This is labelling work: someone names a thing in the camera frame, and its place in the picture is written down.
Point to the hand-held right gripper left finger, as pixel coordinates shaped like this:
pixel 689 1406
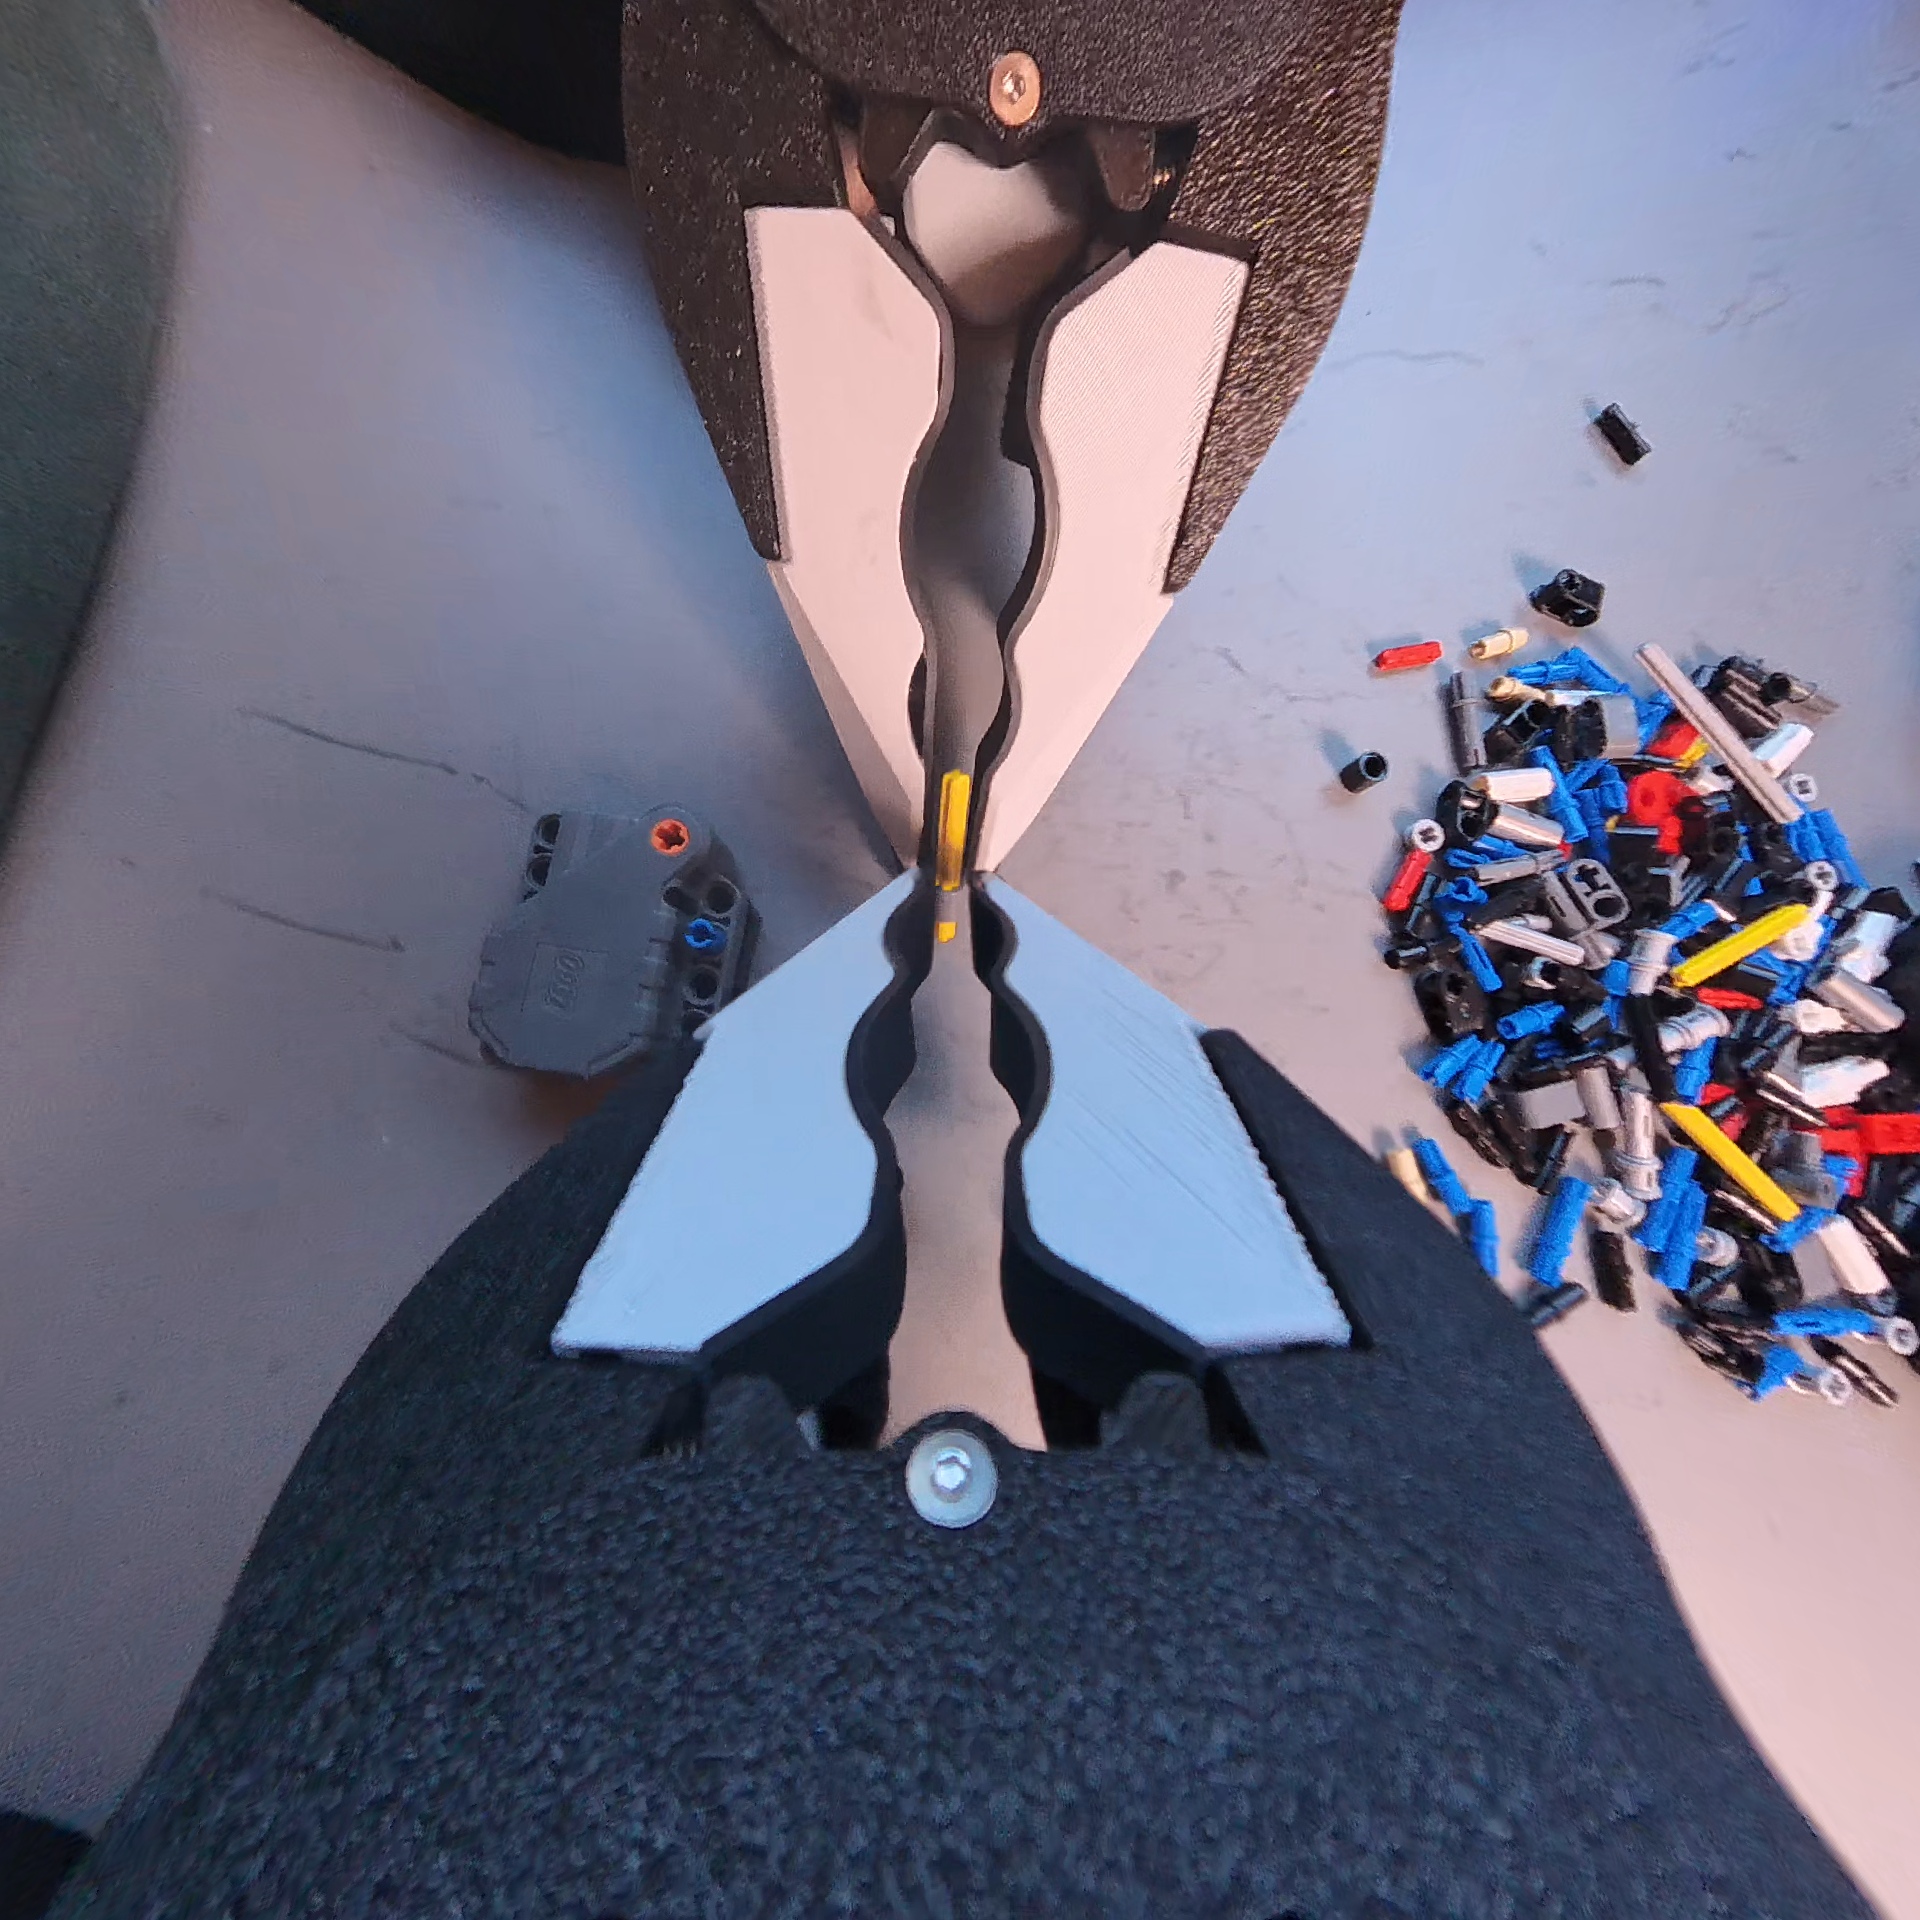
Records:
pixel 721 1202

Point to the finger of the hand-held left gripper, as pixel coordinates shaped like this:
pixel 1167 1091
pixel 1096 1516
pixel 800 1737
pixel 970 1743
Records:
pixel 1144 452
pixel 826 452

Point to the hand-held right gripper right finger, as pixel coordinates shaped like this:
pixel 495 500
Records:
pixel 1185 1202

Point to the grey motor block assembly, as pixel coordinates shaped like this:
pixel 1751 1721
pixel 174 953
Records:
pixel 598 949

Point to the person's torso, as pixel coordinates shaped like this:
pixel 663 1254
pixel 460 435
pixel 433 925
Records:
pixel 75 302

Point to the pile of small building bricks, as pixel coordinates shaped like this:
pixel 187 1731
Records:
pixel 1652 960

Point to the yellow axle pin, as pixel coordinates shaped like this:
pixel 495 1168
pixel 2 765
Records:
pixel 955 823

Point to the grey desk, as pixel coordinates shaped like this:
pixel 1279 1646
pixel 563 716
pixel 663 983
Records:
pixel 361 538

